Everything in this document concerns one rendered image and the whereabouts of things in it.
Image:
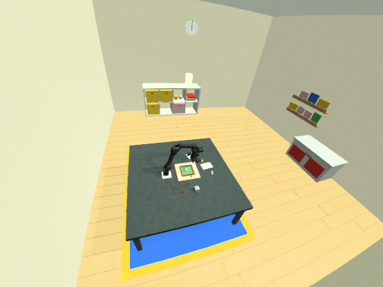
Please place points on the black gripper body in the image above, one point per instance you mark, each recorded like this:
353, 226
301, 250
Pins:
194, 156

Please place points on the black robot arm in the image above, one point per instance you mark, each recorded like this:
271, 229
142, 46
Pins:
194, 148

